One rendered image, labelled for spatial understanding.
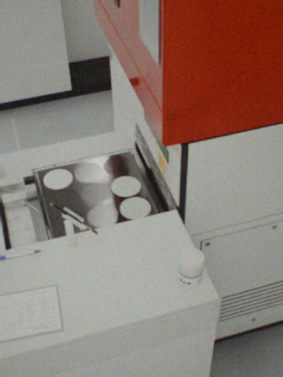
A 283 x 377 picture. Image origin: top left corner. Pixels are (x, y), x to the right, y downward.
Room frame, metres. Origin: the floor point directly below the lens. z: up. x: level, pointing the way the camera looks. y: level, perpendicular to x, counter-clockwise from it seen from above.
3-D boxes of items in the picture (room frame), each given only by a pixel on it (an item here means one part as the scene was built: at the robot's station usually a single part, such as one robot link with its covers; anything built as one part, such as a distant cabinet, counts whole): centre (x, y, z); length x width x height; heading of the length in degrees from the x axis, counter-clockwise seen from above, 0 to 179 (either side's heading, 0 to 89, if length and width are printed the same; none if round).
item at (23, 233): (1.23, 0.41, 0.87); 0.36 x 0.08 x 0.03; 16
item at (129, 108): (1.57, -0.01, 1.02); 0.82 x 0.03 x 0.40; 16
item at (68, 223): (1.06, 0.19, 1.03); 0.06 x 0.04 x 0.13; 106
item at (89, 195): (1.32, 0.16, 0.90); 0.34 x 0.34 x 0.01; 16
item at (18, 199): (1.31, 0.43, 0.89); 0.08 x 0.03 x 0.03; 106
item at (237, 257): (1.66, -0.33, 0.41); 0.82 x 0.71 x 0.82; 16
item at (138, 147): (1.39, -0.04, 0.89); 0.44 x 0.02 x 0.10; 16
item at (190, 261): (0.91, -0.13, 1.01); 0.07 x 0.07 x 0.10
